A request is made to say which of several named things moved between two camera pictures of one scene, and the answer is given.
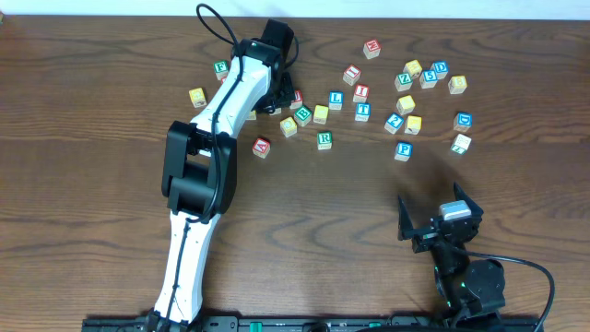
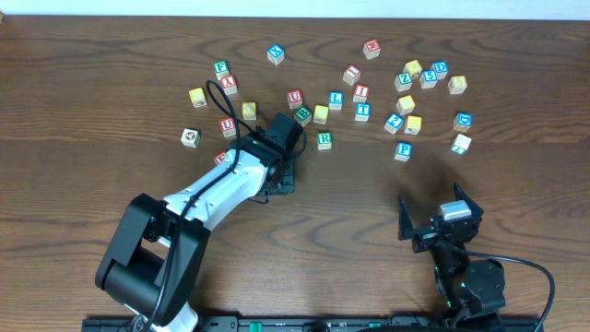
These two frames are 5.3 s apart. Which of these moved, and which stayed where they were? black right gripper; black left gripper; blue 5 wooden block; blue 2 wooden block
Moved: black left gripper
Stayed: blue 5 wooden block; black right gripper; blue 2 wooden block
